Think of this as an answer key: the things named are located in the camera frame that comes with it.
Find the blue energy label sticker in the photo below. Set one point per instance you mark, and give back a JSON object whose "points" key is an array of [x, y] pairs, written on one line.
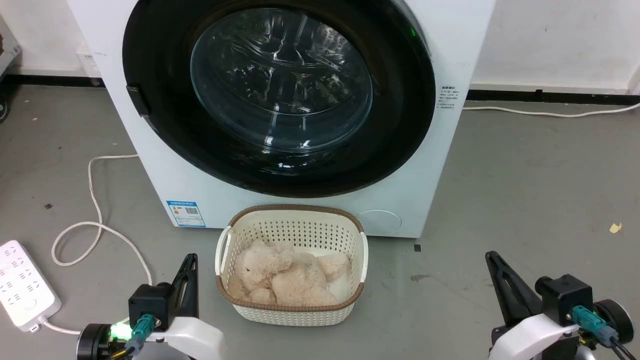
{"points": [[186, 214]]}

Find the small text label sticker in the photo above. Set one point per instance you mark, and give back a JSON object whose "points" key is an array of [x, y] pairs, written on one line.
{"points": [[447, 98]]}

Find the black round washer door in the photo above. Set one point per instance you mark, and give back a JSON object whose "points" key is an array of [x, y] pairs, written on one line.
{"points": [[165, 60]]}

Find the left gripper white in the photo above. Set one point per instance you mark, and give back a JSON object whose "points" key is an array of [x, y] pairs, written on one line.
{"points": [[192, 340]]}

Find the white front-load washing machine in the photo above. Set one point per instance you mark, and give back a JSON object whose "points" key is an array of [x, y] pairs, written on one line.
{"points": [[430, 165]]}

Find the beige plush teddy bear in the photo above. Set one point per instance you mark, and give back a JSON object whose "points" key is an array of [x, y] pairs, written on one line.
{"points": [[285, 280]]}

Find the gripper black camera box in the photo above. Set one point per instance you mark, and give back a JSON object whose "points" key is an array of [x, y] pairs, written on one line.
{"points": [[150, 302], [565, 295]]}

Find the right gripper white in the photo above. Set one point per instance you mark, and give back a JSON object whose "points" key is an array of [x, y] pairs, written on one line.
{"points": [[530, 337]]}

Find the yellow paper scrap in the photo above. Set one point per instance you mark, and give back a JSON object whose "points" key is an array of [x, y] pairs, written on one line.
{"points": [[615, 228]]}

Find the right gripper black camera box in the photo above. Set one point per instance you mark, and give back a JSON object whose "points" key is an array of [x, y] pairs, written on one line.
{"points": [[565, 295]]}

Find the white power strip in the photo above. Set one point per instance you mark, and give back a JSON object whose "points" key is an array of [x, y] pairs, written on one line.
{"points": [[22, 285]]}

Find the left gripper black camera box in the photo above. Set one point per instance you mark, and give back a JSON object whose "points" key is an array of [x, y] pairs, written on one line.
{"points": [[150, 302]]}

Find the cream perforated laundry basket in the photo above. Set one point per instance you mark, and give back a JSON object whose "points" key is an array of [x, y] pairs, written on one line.
{"points": [[295, 230]]}

